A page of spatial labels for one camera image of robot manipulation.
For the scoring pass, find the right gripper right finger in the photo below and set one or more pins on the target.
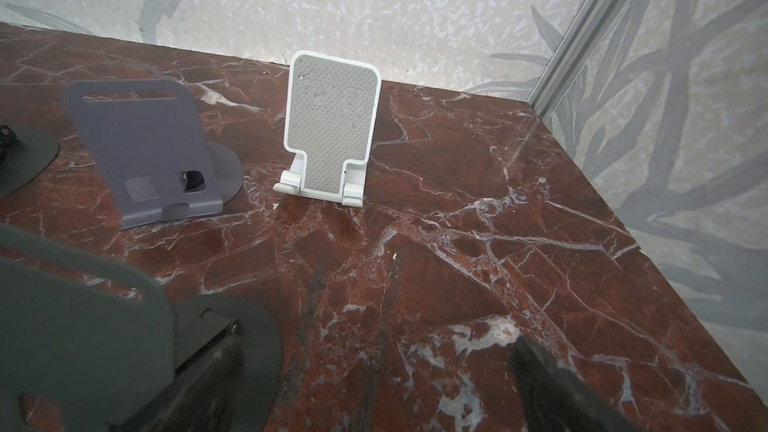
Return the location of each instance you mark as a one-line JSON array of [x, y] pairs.
[[554, 398]]

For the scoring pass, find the purple phone stand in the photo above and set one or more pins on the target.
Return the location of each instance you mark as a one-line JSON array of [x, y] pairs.
[[147, 141]]

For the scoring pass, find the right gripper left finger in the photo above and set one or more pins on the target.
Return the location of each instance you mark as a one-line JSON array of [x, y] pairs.
[[201, 398]]

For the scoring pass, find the dark round phone stand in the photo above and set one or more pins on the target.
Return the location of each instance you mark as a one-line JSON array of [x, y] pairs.
[[99, 338]]

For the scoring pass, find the grey round stand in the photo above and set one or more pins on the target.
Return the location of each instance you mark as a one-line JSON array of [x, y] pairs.
[[25, 153]]

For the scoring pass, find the white folding phone stand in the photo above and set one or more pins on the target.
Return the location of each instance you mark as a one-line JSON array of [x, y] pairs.
[[331, 112]]

